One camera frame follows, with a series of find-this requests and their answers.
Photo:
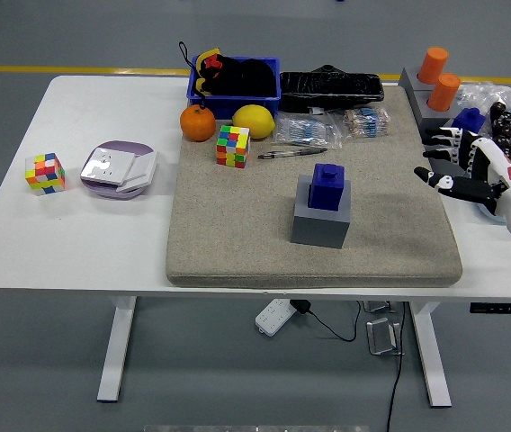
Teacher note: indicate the purple plate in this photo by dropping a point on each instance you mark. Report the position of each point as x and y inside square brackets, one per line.
[125, 146]

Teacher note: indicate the blue plastic bin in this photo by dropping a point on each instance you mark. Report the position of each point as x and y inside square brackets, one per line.
[233, 105]

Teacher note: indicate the bag of tan resistors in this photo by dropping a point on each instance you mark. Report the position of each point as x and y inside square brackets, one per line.
[365, 122]

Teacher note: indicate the grey-brown mat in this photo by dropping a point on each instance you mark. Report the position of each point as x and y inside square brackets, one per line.
[237, 225]

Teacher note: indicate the orange cylinder seal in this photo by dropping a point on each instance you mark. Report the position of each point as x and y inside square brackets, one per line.
[443, 92]
[433, 65]

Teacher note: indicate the small metal bracket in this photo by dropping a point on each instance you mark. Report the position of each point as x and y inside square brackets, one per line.
[377, 307]

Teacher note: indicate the bag of blue resistors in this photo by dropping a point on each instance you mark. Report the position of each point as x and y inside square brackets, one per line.
[305, 130]

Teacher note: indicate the clear ballpoint pen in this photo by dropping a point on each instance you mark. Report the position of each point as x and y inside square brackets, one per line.
[291, 153]

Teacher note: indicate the white power strip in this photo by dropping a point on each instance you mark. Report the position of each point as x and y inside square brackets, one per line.
[273, 317]

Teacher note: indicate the blue square seal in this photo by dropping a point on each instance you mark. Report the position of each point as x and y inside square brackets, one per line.
[467, 120]
[325, 189]

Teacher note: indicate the black plastic-wrapped long object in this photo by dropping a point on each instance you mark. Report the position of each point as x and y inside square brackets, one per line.
[327, 87]

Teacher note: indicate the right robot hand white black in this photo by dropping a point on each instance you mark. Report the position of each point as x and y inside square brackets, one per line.
[505, 180]

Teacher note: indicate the black-edged puzzle cube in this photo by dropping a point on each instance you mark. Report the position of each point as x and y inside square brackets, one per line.
[233, 146]

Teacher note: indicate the crumpled clear plastic bag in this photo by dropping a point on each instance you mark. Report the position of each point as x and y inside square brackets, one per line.
[485, 92]

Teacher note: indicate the white table leg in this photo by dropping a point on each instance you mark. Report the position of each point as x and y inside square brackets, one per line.
[118, 351]
[428, 360]

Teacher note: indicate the black table control panel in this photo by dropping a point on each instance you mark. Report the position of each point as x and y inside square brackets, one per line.
[507, 308]

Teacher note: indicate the dark brown cylinder pieces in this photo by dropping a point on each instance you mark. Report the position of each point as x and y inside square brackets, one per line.
[505, 123]

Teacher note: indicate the black pouch with yellow trim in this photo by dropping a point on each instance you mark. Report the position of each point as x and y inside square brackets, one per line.
[242, 78]

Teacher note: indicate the yellow lemon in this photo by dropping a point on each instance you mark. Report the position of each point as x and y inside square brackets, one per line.
[253, 121]

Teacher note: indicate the orange fruit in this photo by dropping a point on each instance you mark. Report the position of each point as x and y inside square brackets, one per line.
[198, 123]

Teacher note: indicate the white-edged puzzle cube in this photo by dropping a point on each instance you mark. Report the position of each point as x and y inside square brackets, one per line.
[44, 175]

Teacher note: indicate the white wall switch panel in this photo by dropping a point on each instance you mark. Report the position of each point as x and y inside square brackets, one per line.
[140, 168]

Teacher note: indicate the white wall socket panel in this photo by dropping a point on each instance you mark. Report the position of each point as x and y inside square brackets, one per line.
[104, 166]

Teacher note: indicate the large metal bracket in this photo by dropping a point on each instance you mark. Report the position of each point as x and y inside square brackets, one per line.
[381, 337]

